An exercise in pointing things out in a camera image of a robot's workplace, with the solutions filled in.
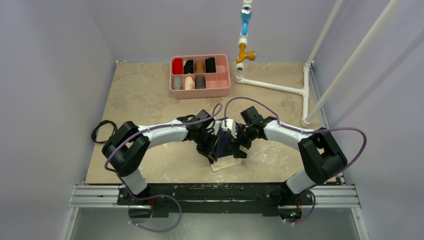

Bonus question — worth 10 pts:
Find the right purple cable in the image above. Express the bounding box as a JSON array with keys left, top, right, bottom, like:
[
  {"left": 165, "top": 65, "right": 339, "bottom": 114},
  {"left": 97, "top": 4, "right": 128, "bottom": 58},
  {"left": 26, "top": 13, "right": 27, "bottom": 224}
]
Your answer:
[{"left": 223, "top": 96, "right": 368, "bottom": 226}]

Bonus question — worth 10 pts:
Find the pink divided organizer tray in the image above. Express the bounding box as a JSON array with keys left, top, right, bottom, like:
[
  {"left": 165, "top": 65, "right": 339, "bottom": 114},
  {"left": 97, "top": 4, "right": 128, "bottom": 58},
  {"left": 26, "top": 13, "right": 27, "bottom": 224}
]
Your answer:
[{"left": 169, "top": 54, "right": 231, "bottom": 99}]

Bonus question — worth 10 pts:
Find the purple cable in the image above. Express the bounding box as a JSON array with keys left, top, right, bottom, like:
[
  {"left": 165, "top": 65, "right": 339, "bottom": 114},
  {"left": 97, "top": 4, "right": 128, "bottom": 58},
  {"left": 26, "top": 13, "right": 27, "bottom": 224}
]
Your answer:
[
  {"left": 223, "top": 96, "right": 368, "bottom": 226},
  {"left": 104, "top": 102, "right": 223, "bottom": 233}
]

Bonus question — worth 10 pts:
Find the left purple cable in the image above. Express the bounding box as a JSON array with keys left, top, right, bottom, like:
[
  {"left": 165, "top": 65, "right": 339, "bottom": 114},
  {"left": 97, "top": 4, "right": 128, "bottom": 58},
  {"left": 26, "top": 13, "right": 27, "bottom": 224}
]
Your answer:
[{"left": 104, "top": 102, "right": 223, "bottom": 233}]

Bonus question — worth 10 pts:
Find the black coiled cable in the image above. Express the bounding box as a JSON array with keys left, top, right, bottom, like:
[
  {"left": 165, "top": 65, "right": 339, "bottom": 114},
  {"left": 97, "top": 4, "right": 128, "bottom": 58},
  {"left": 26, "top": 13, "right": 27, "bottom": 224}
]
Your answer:
[{"left": 91, "top": 119, "right": 119, "bottom": 145}]

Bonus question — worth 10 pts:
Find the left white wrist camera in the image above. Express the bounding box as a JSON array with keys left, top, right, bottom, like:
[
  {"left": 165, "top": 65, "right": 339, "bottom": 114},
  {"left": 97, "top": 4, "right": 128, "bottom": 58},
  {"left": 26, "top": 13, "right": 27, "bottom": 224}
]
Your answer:
[{"left": 213, "top": 120, "right": 223, "bottom": 136}]

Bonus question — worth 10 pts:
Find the brown rolled cloth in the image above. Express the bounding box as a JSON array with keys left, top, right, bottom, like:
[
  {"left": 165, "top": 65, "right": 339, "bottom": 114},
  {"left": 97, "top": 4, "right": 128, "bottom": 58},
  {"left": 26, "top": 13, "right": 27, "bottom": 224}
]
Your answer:
[{"left": 194, "top": 61, "right": 205, "bottom": 74}]

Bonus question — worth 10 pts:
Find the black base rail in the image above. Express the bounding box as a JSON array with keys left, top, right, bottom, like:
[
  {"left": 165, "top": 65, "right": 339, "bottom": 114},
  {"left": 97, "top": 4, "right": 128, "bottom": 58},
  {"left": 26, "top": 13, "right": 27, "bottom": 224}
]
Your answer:
[{"left": 117, "top": 182, "right": 314, "bottom": 220}]

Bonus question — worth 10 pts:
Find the red rolled cloth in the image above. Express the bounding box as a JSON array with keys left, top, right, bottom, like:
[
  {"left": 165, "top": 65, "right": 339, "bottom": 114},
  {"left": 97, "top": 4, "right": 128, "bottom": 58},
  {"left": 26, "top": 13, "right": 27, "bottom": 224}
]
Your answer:
[{"left": 171, "top": 57, "right": 184, "bottom": 75}]

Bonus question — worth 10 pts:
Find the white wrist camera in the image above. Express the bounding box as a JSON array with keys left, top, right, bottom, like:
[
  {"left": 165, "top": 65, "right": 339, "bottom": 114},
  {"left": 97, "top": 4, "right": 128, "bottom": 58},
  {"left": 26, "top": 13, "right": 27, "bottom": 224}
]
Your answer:
[
  {"left": 213, "top": 120, "right": 223, "bottom": 136},
  {"left": 221, "top": 118, "right": 237, "bottom": 139}
]

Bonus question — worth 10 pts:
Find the orange pipe valve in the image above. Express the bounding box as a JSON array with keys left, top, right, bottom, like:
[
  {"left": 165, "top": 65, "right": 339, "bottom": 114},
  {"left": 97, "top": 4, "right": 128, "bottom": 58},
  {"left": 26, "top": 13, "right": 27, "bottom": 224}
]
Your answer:
[{"left": 236, "top": 43, "right": 256, "bottom": 64}]

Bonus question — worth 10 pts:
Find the blue pipe valve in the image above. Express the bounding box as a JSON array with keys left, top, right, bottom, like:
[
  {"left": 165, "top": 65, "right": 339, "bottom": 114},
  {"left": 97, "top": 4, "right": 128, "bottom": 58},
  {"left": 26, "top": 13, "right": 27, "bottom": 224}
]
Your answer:
[{"left": 240, "top": 6, "right": 252, "bottom": 36}]

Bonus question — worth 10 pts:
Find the white pvc pipe frame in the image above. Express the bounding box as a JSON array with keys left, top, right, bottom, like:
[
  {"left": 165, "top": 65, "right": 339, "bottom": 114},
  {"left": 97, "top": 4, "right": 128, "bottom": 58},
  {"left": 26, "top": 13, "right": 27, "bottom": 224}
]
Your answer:
[{"left": 235, "top": 0, "right": 401, "bottom": 128}]

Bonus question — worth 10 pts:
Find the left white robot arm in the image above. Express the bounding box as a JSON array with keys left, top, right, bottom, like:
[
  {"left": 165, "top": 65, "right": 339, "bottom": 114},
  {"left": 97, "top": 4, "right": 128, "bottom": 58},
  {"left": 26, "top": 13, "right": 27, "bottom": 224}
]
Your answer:
[{"left": 101, "top": 110, "right": 221, "bottom": 205}]

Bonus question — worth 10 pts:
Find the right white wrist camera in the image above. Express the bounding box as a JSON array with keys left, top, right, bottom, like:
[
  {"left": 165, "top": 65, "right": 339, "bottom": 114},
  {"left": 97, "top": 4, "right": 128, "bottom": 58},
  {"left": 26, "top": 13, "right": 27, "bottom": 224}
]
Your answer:
[{"left": 221, "top": 118, "right": 237, "bottom": 139}]

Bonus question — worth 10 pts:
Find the peach rolled cloth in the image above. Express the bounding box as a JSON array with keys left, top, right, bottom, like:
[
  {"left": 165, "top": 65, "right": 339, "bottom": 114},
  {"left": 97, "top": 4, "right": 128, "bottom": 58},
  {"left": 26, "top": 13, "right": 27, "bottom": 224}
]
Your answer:
[{"left": 183, "top": 76, "right": 195, "bottom": 90}]

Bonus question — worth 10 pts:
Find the dark grey rolled cloth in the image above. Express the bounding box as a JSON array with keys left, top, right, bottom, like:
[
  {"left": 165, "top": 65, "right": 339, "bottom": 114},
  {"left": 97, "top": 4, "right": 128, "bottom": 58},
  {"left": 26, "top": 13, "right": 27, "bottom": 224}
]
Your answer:
[{"left": 194, "top": 75, "right": 206, "bottom": 89}]

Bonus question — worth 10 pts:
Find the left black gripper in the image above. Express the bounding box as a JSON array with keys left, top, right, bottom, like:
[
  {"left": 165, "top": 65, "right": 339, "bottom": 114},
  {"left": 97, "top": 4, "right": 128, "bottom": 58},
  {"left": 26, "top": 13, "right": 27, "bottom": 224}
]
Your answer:
[{"left": 194, "top": 128, "right": 220, "bottom": 161}]

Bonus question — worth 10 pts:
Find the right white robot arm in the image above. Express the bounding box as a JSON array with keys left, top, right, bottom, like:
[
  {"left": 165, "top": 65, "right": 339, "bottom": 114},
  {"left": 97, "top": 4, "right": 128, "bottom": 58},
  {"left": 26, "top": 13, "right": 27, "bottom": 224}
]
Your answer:
[{"left": 221, "top": 106, "right": 348, "bottom": 204}]

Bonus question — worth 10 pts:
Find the aluminium extrusion frame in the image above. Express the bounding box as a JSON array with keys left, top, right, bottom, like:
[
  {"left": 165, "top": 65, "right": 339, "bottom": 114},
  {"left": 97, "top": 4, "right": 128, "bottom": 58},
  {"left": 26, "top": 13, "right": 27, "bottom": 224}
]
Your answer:
[{"left": 61, "top": 185, "right": 370, "bottom": 240}]

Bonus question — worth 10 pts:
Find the black rolled cloth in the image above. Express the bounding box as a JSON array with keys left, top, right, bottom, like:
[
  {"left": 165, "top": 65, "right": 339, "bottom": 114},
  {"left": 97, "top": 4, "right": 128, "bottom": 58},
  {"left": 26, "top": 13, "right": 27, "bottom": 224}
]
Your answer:
[
  {"left": 183, "top": 59, "right": 195, "bottom": 74},
  {"left": 204, "top": 57, "right": 217, "bottom": 73}
]

